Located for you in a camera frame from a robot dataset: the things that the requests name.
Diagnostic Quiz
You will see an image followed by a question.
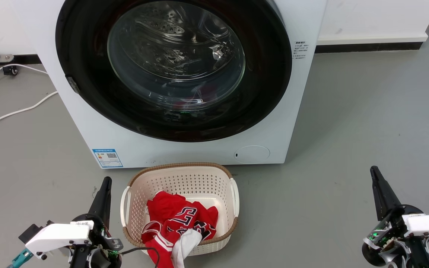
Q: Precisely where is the thick white floor hose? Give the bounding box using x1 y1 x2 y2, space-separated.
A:
0 90 59 133

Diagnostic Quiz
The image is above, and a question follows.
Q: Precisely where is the red basketball jersey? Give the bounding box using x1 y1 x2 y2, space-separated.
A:
142 191 219 268

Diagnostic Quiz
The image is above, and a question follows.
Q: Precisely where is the white front-load washing machine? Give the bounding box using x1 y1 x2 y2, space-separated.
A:
12 0 327 169

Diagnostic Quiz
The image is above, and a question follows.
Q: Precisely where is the white printed spec sticker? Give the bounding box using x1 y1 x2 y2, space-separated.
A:
293 41 309 60

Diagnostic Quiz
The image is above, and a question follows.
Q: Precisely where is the blue energy label sticker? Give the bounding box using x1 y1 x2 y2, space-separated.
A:
92 149 123 168

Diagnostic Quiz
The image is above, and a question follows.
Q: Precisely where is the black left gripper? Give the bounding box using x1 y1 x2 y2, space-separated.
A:
71 177 124 268

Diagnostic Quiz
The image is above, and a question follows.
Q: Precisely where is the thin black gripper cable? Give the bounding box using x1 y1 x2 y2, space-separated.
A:
121 247 160 268

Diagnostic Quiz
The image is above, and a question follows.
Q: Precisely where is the cream perforated laundry basket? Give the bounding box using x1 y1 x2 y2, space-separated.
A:
120 162 240 256

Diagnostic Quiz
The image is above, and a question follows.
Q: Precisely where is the white cloth garment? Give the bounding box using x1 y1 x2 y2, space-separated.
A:
171 229 203 268

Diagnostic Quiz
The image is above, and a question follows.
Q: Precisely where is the black round glass washer door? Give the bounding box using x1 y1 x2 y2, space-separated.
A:
55 0 292 142

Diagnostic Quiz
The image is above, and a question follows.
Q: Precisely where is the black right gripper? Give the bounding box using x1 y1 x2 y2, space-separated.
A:
362 166 429 267

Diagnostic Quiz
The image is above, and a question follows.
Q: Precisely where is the round white filter cover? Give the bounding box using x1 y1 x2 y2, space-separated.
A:
234 145 270 164

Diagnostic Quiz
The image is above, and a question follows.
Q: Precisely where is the black wall baseboard strip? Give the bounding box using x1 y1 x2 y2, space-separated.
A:
315 42 423 54

